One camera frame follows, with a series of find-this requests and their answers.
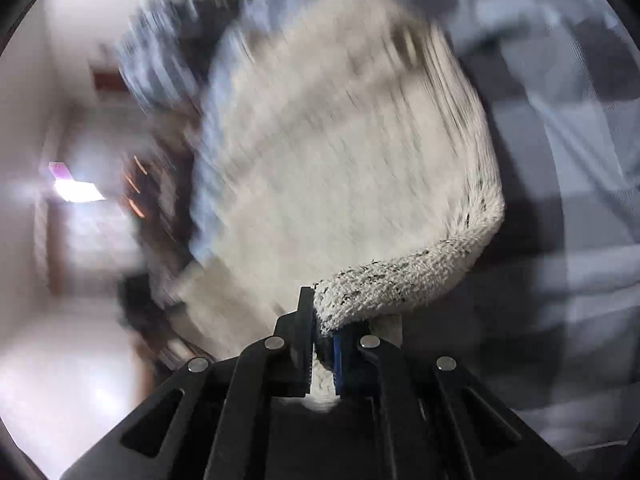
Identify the ceiling light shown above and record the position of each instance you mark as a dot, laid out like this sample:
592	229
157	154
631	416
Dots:
77	187

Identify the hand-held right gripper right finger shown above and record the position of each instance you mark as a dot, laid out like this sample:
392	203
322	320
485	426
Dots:
345	365

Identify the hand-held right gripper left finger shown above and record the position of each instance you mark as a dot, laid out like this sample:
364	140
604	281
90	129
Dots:
295	360

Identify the blue grey checkered blanket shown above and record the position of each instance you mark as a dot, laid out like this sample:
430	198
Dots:
575	135

